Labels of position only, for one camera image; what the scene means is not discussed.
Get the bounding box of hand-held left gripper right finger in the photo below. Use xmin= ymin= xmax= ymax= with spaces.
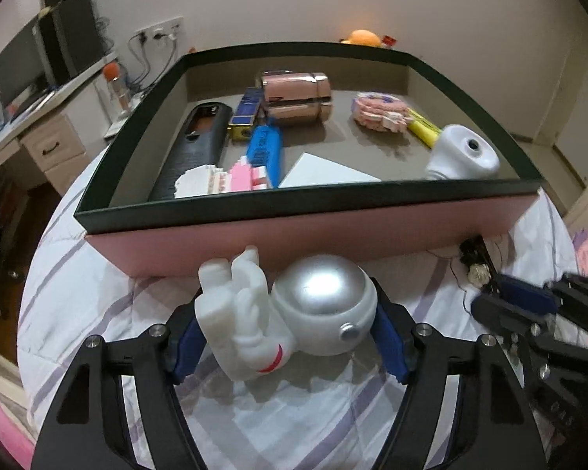
xmin=370 ymin=280 xmax=552 ymax=470

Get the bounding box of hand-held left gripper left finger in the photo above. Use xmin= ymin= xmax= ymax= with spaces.
xmin=32 ymin=298 xmax=211 ymax=470

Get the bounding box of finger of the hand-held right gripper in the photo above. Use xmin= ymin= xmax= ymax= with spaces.
xmin=491 ymin=272 xmax=572 ymax=318
xmin=469 ymin=294 xmax=552 ymax=351

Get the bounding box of black battery holder with bulb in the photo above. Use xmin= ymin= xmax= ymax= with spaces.
xmin=428 ymin=235 xmax=499 ymax=314

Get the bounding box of white astronaut figure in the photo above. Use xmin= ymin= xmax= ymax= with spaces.
xmin=194 ymin=244 xmax=379 ymax=384

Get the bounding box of pink box with dark rim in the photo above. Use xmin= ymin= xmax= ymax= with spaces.
xmin=73 ymin=41 xmax=541 ymax=280

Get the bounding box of white plug adapter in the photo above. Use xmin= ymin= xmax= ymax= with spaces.
xmin=425 ymin=123 xmax=501 ymax=181

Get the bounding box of pink and white brick toy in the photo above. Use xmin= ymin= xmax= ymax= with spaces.
xmin=173 ymin=155 xmax=276 ymax=201

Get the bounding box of white card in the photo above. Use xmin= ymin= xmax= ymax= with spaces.
xmin=277 ymin=151 xmax=382 ymax=190

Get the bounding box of yellow highlighter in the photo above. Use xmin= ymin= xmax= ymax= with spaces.
xmin=402 ymin=107 xmax=445 ymax=150

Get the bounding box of black remote control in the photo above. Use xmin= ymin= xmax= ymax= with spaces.
xmin=149 ymin=101 xmax=234 ymax=202

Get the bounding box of blue plastic tool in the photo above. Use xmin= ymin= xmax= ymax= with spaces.
xmin=246 ymin=124 xmax=286 ymax=190

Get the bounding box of round pink brick toy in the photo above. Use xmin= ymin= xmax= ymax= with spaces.
xmin=352 ymin=91 xmax=407 ymax=134

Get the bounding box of dark blue and gold box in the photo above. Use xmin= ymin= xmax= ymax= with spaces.
xmin=227 ymin=87 xmax=267 ymax=144

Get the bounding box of rose gold cylinder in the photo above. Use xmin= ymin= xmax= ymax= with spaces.
xmin=254 ymin=69 xmax=334 ymax=129

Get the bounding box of pink blanket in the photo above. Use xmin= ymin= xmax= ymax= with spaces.
xmin=0 ymin=377 xmax=36 ymax=470

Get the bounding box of white nightstand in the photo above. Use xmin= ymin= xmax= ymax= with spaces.
xmin=103 ymin=100 xmax=145 ymax=141

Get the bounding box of white desk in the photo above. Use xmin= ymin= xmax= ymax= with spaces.
xmin=0 ymin=51 xmax=119 ymax=197

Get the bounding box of water bottle with orange cap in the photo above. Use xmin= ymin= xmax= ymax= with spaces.
xmin=102 ymin=62 xmax=131 ymax=119

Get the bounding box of orange octopus plush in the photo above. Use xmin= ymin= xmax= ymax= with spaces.
xmin=340 ymin=29 xmax=384 ymax=48

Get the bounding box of black computer monitor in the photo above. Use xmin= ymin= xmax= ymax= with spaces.
xmin=0 ymin=23 xmax=51 ymax=114

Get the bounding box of black computer tower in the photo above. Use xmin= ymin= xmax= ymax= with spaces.
xmin=38 ymin=0 xmax=105 ymax=85

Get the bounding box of black power cable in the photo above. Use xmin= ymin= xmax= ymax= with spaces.
xmin=127 ymin=34 xmax=177 ymax=91

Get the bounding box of white wall socket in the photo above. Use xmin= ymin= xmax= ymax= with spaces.
xmin=136 ymin=16 xmax=185 ymax=43

